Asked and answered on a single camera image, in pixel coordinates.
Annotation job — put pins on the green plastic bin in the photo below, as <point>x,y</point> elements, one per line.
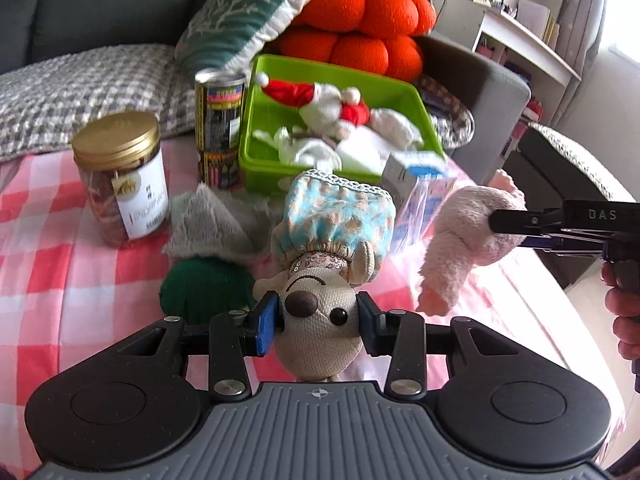
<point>400,92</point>

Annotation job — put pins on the person's right hand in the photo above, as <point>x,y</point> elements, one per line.
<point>627,335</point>

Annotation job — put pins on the dark drink can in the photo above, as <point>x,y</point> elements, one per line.
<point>217,120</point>

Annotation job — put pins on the white glove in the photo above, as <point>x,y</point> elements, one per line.
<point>310,152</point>

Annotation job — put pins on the pink fuzzy plush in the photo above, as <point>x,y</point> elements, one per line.
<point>460,240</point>

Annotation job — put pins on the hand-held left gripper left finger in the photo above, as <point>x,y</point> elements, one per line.
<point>266,325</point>

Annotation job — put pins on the white shelf unit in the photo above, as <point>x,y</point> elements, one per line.
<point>525,45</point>

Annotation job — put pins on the dark grey ottoman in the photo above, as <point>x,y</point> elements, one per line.
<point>560,170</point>

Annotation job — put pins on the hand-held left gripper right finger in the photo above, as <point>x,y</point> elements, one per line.
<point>370,325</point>

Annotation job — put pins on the orange pumpkin cushion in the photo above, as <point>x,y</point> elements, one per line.
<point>360,10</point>

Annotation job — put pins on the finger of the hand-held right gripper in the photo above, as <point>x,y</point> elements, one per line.
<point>525,221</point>
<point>565,245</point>

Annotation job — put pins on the teal coral print pillow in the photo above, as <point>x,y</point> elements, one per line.
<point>240,10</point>

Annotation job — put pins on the blue and white milk carton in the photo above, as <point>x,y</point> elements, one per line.
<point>415,180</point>

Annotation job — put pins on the grey sofa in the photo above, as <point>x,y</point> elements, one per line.
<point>100,0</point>

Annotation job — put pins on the grey patterned curtain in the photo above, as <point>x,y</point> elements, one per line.
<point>585,10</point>

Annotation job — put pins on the dark plaid cloth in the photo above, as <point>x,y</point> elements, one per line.
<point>450,110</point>

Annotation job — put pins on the green knitted pad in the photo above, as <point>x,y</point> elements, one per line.
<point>205,285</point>

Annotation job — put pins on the white cloth bundle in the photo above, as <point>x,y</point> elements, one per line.
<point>395,125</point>

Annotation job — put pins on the mouse doll with blue bonnet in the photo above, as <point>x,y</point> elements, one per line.
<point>320,330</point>

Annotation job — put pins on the white tissue pack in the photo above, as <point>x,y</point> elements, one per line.
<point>365,152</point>

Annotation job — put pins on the pink checkered tablecloth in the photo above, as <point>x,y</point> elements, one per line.
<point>75,285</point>

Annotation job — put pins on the santa plush toy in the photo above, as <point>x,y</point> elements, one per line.
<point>325,105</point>

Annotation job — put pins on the grey rag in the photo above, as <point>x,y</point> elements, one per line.
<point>200,230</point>

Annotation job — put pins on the clear jar with gold lid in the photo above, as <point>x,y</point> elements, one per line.
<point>120,160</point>

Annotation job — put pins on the grey checkered cushion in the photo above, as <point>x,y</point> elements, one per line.
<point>75,85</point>

